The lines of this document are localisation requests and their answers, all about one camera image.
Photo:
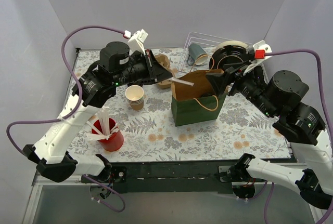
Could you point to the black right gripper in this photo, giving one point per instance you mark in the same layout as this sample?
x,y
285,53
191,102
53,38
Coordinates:
x,y
233,79

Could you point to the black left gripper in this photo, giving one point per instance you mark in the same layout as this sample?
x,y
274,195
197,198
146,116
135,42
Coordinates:
x,y
151,67

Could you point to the white paper straw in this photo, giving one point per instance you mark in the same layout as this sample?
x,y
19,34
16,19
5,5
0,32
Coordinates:
x,y
176,80

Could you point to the stack of kraft paper cups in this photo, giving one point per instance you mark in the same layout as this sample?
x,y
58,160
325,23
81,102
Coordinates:
x,y
135,97

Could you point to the brown and green paper bag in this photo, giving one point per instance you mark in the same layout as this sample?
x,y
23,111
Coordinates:
x,y
188,107

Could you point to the black plastic cup lid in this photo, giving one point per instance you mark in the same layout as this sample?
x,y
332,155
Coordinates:
x,y
206,95

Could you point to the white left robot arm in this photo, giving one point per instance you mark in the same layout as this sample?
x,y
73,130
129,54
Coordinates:
x,y
117,66

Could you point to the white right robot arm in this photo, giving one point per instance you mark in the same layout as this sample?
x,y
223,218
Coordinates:
x,y
299,123

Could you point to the black plate with cream rim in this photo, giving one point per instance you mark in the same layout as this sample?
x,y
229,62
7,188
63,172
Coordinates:
x,y
229,52

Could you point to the grey ceramic mug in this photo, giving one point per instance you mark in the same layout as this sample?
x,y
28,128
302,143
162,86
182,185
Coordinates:
x,y
196,55

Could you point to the floral table mat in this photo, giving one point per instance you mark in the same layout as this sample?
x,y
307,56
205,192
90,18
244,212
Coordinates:
x,y
150,134

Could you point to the red cup with napkins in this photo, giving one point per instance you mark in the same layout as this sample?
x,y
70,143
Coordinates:
x,y
106,132

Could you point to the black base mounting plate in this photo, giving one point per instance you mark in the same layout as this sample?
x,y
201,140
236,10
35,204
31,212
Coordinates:
x,y
174,176

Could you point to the white wire dish rack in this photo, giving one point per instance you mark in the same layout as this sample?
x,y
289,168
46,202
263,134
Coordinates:
x,y
207,42

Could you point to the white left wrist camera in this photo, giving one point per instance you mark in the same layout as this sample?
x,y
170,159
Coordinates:
x,y
136,40

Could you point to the aluminium frame rail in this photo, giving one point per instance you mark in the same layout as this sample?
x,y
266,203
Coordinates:
x,y
37,186

